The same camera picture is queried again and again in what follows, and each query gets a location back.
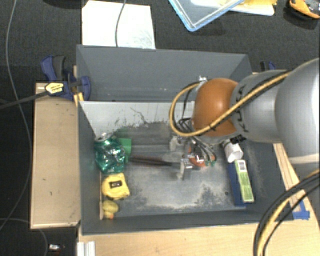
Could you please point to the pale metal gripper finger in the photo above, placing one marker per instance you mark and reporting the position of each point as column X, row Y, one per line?
column 175, row 143
column 186, row 170

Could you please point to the dark brown ribbed rod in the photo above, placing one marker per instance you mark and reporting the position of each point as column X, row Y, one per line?
column 150, row 160

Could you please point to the grey metal bin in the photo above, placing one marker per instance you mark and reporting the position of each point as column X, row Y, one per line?
column 160, row 190

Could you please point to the blue flat box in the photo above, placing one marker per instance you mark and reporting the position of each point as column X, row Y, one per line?
column 233, row 185

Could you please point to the green block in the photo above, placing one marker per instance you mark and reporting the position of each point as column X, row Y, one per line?
column 125, row 146

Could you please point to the green box with barcode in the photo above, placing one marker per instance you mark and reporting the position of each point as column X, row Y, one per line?
column 244, row 182

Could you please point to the crushed green drink can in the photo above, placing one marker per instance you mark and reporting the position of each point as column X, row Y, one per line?
column 110, row 155

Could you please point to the yellow tape measure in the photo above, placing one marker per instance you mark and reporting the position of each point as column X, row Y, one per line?
column 115, row 186

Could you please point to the yellow rubber duck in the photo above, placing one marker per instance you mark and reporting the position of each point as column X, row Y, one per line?
column 110, row 208

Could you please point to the pale wood board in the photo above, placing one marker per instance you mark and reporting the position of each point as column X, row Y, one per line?
column 55, row 162

